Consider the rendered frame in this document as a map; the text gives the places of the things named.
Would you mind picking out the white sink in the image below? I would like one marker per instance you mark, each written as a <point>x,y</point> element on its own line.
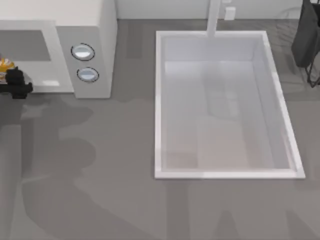
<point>225,112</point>

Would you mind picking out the small silver microwave knob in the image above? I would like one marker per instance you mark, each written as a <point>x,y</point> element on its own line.
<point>87,74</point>

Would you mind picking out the large silver microwave knob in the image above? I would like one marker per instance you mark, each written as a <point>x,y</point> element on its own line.
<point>82,52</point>

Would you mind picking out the pale microwave door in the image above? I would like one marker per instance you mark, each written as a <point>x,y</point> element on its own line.
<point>57,70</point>

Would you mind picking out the tall white tap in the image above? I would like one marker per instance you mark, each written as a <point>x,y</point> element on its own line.
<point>212,17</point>

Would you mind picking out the pale microwave oven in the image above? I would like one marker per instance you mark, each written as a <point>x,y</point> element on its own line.
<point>100,15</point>

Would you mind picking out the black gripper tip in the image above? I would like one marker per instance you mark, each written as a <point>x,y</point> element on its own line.
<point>17,83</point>

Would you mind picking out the orange and white object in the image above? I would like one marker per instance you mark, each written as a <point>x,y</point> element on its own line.
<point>4,64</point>

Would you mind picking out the white wall socket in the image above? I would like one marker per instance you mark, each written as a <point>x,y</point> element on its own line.
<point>230,13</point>

